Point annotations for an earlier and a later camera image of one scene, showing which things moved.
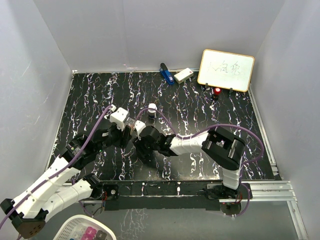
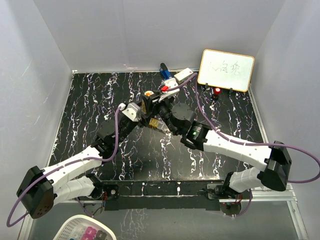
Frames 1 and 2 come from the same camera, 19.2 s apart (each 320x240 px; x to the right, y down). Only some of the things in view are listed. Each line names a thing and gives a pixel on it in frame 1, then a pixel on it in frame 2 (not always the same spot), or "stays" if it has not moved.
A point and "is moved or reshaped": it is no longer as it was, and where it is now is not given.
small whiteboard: x=220 y=70 stays
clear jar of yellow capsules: x=130 y=122 is moved or reshaped
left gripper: x=124 y=135 to x=144 y=118
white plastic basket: x=85 y=227 stays
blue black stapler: x=167 y=74 stays
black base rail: x=181 y=194 stays
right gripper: x=140 y=148 to x=156 y=105
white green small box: x=183 y=75 stays
